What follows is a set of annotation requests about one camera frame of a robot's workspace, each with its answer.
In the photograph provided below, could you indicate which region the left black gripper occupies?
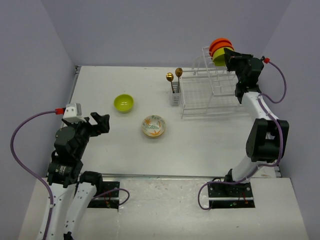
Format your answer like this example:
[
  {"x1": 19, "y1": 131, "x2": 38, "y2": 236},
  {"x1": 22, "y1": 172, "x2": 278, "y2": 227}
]
[{"x1": 66, "y1": 111, "x2": 109, "y2": 158}]

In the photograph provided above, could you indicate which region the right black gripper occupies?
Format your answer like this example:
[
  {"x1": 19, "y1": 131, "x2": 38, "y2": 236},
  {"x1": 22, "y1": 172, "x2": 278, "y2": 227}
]
[{"x1": 223, "y1": 49, "x2": 252, "y2": 84}]

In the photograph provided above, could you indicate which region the green bowl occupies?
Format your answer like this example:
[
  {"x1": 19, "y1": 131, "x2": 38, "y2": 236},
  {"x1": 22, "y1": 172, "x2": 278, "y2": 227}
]
[
  {"x1": 113, "y1": 94, "x2": 134, "y2": 114},
  {"x1": 212, "y1": 47, "x2": 225, "y2": 60},
  {"x1": 212, "y1": 55, "x2": 226, "y2": 67}
]

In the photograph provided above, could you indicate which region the orange bowl front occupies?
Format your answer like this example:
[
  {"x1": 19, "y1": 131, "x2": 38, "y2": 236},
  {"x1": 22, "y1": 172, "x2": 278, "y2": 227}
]
[{"x1": 209, "y1": 42, "x2": 234, "y2": 57}]

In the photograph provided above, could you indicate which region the orange bowl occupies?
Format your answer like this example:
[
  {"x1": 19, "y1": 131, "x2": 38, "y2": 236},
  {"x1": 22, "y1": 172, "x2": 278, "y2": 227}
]
[
  {"x1": 209, "y1": 42, "x2": 234, "y2": 57},
  {"x1": 209, "y1": 37, "x2": 232, "y2": 48}
]

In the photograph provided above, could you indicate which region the green bowl front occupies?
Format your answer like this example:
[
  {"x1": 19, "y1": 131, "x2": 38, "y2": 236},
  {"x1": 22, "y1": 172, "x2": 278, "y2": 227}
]
[{"x1": 113, "y1": 94, "x2": 134, "y2": 114}]

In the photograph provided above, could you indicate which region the blue yellow patterned bowl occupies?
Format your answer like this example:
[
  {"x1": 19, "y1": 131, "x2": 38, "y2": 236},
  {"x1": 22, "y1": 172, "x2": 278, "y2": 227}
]
[{"x1": 143, "y1": 132, "x2": 164, "y2": 139}]

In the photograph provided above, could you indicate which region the floral white bowl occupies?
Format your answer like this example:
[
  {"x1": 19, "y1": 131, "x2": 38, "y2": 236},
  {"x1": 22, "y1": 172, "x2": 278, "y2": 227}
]
[{"x1": 141, "y1": 115, "x2": 166, "y2": 135}]

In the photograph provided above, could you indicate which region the green bowl back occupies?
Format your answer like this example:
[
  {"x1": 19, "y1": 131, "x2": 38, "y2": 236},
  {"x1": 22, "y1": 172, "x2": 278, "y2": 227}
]
[{"x1": 212, "y1": 47, "x2": 225, "y2": 60}]

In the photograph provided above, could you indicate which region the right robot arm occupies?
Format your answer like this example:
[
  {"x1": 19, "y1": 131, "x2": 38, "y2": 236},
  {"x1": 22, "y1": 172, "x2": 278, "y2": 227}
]
[{"x1": 223, "y1": 49, "x2": 290, "y2": 197}]

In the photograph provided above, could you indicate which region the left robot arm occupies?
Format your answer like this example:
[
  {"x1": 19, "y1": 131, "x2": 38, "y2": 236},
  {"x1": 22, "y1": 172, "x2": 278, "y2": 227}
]
[{"x1": 37, "y1": 112, "x2": 110, "y2": 240}]

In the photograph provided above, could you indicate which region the orange bowl back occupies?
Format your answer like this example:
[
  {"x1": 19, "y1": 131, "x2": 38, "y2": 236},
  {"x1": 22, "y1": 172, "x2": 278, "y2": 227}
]
[{"x1": 209, "y1": 37, "x2": 232, "y2": 48}]

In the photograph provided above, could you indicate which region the gold spoon right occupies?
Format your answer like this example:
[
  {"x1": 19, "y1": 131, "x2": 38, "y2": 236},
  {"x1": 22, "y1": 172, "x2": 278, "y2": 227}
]
[{"x1": 175, "y1": 67, "x2": 183, "y2": 93}]

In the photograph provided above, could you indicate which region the gold spoon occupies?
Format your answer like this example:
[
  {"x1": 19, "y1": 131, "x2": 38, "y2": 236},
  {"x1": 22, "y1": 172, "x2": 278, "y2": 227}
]
[
  {"x1": 165, "y1": 72, "x2": 175, "y2": 94},
  {"x1": 175, "y1": 67, "x2": 183, "y2": 93}
]

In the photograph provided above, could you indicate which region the gold spoon left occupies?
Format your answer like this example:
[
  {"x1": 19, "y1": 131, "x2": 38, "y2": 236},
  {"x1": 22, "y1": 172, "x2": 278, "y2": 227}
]
[{"x1": 165, "y1": 72, "x2": 175, "y2": 94}]

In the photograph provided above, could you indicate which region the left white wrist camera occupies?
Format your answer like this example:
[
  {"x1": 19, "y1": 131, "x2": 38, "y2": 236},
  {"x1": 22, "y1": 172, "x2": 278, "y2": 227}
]
[{"x1": 62, "y1": 103, "x2": 86, "y2": 124}]

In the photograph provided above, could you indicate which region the white wire dish rack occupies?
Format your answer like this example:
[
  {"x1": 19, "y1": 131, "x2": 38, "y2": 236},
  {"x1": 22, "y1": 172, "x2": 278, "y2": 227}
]
[{"x1": 180, "y1": 46, "x2": 248, "y2": 118}]

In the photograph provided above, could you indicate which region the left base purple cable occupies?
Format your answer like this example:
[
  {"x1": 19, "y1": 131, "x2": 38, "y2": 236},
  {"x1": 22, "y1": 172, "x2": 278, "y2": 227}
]
[{"x1": 91, "y1": 187, "x2": 131, "y2": 207}]

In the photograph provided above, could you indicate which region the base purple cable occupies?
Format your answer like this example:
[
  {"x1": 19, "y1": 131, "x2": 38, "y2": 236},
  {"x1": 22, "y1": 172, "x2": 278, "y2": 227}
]
[
  {"x1": 91, "y1": 187, "x2": 131, "y2": 207},
  {"x1": 197, "y1": 181, "x2": 251, "y2": 212}
]

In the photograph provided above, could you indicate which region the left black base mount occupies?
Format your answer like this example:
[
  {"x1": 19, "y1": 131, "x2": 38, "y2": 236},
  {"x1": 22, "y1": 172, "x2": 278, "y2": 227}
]
[{"x1": 87, "y1": 181, "x2": 120, "y2": 210}]

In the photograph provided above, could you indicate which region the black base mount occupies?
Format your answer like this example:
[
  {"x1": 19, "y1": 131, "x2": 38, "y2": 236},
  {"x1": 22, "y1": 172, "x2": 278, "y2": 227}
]
[
  {"x1": 207, "y1": 182, "x2": 255, "y2": 209},
  {"x1": 87, "y1": 181, "x2": 120, "y2": 210}
]

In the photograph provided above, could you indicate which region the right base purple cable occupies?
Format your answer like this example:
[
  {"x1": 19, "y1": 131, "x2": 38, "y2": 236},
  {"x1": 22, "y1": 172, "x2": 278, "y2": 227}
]
[{"x1": 197, "y1": 181, "x2": 251, "y2": 212}]

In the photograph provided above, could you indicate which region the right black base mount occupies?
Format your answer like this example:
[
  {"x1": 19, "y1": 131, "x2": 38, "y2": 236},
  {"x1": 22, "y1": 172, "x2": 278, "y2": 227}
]
[{"x1": 207, "y1": 182, "x2": 255, "y2": 209}]

